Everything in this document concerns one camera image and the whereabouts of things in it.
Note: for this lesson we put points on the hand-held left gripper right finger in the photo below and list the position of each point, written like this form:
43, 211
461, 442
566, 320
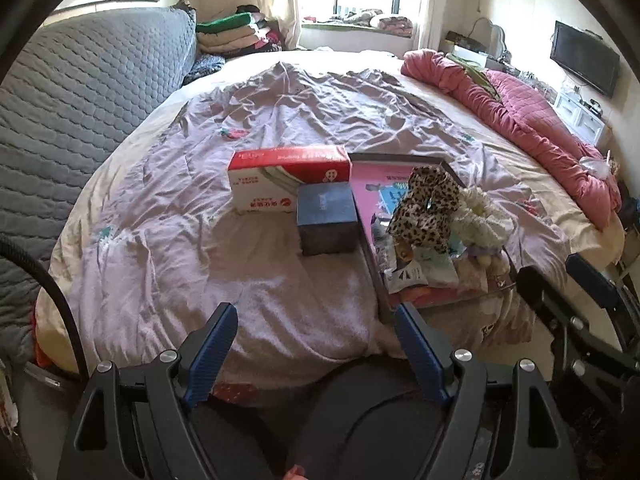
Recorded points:
417, 355

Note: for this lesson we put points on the snack packet with face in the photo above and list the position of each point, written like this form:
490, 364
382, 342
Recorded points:
405, 277

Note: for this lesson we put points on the cream curtain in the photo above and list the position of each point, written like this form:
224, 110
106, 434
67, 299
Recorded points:
280, 0
432, 5

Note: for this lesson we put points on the dark shallow box tray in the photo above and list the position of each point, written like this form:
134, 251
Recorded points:
367, 245

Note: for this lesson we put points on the white plastic bag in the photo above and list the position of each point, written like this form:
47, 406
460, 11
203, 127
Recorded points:
595, 167

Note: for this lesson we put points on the person's dark pants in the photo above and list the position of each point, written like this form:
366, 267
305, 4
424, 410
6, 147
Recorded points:
325, 425

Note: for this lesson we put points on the grey quilted headboard cover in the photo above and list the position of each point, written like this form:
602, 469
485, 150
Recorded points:
75, 110

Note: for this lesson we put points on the pile of clothes on windowsill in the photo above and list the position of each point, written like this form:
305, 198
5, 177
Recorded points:
380, 22

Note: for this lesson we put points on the pink and blue book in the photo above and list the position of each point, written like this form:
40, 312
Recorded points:
370, 180

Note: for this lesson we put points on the pink quilt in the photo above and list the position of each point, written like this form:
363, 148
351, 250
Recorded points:
530, 120

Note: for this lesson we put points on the dark knit blanket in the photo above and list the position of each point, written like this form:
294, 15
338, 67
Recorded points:
202, 67

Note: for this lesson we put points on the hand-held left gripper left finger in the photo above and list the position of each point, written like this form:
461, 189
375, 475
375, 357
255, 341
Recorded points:
212, 355

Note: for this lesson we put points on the grey-blue small box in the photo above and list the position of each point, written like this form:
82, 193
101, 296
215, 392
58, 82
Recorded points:
325, 215

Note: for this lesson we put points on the white fan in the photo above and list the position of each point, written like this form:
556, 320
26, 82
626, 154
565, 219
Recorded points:
497, 40

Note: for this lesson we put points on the lilac bed sheet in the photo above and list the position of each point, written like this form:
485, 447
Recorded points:
200, 260

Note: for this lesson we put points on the stack of folded clothes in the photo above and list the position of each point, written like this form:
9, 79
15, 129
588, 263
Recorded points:
235, 30

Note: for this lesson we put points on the leopard print scrunchie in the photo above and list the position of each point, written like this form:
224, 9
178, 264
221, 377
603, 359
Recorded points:
425, 210

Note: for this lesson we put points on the cream plush bunny toy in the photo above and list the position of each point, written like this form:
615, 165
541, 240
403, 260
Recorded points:
492, 262

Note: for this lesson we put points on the small green-patterned tissue packet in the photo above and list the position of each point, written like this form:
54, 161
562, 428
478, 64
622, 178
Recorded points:
440, 265

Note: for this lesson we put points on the red and white tissue pack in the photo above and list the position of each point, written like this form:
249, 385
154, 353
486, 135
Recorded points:
280, 170

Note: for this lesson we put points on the cream fluffy scrunchie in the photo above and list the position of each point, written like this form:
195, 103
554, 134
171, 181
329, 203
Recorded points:
482, 220

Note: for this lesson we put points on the white drawer cabinet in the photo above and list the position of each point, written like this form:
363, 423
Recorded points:
580, 117

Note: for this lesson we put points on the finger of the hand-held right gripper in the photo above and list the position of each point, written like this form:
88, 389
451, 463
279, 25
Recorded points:
605, 285
550, 300

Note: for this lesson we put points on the black television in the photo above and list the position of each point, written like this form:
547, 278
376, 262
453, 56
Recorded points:
585, 60

